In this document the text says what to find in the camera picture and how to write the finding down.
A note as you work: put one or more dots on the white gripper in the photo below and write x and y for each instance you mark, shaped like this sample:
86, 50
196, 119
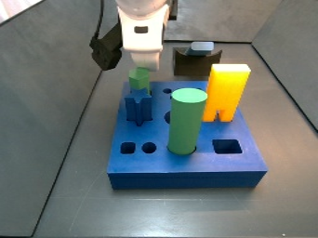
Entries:
144, 23

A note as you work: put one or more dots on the light blue square-circle object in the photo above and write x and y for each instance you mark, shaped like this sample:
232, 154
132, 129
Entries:
200, 48

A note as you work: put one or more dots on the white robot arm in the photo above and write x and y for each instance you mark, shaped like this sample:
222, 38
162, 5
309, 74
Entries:
144, 20

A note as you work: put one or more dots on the black curved fixture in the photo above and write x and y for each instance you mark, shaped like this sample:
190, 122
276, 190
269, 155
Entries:
193, 65

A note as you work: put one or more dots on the green hexagonal peg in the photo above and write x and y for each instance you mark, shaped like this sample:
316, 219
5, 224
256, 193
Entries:
140, 78

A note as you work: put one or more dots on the dark blue star peg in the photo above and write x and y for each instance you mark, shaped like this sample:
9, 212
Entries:
138, 106

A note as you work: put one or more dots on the green cylinder peg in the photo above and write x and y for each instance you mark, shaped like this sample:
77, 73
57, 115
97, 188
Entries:
188, 105

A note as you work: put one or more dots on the yellow slotted block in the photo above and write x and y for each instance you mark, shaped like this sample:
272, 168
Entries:
226, 84

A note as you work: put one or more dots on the blue foam peg base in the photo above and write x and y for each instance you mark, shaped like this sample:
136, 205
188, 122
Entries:
166, 148

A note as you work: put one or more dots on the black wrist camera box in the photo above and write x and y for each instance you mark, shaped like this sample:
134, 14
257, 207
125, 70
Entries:
106, 48

